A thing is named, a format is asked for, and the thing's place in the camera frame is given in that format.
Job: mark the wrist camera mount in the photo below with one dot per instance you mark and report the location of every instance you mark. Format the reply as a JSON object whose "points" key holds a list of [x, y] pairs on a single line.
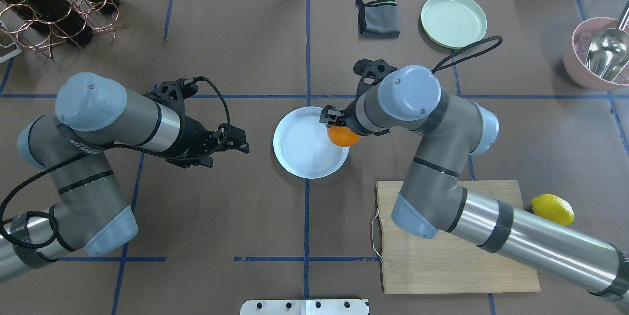
{"points": [[371, 73], [172, 94]]}

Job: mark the copper wire bottle rack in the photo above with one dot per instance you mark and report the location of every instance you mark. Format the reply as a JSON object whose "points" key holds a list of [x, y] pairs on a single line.
{"points": [[41, 25]]}

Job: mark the clear ice cubes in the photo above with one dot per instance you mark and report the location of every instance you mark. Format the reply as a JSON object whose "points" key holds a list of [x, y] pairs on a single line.
{"points": [[581, 45]]}

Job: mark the wooden cutting board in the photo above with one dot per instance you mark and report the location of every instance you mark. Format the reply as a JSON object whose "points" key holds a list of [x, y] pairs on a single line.
{"points": [[445, 264]]}

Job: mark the light blue plate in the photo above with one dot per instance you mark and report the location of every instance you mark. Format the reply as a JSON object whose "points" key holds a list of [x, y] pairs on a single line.
{"points": [[302, 147]]}

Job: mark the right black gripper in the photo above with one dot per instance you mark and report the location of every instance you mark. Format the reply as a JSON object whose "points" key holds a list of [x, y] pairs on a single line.
{"points": [[329, 116]]}

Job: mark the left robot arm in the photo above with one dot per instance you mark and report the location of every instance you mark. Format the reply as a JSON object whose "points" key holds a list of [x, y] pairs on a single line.
{"points": [[92, 115]]}

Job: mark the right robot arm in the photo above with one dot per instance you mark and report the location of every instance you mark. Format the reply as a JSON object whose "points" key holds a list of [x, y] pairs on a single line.
{"points": [[433, 199]]}

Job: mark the light green plate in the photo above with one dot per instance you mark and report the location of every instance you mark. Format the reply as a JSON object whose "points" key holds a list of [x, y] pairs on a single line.
{"points": [[453, 24]]}

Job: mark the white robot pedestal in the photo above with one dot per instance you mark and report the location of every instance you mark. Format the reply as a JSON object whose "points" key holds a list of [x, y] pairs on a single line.
{"points": [[306, 307]]}

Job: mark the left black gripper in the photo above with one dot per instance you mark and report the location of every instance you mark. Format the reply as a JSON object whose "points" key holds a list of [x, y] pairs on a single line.
{"points": [[193, 136]]}

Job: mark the grey folded cloth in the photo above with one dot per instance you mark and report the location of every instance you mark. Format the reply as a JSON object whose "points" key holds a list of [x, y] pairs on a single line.
{"points": [[379, 18]]}

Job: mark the metal scoop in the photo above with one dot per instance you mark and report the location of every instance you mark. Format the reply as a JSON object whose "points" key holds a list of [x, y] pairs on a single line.
{"points": [[608, 51]]}

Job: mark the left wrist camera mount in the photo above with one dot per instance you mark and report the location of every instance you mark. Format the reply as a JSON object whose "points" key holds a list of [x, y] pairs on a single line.
{"points": [[172, 94]]}

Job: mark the yellow lemon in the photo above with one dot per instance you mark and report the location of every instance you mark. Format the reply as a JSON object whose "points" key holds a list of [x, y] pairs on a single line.
{"points": [[553, 208]]}

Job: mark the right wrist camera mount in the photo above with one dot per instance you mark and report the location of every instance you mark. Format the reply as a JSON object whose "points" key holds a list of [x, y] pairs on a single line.
{"points": [[371, 73]]}

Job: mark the pink bowl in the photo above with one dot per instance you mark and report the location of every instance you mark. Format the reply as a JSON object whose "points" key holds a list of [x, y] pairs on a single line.
{"points": [[578, 72]]}

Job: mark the orange fruit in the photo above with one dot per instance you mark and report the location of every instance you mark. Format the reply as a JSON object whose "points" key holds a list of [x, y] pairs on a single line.
{"points": [[342, 136]]}

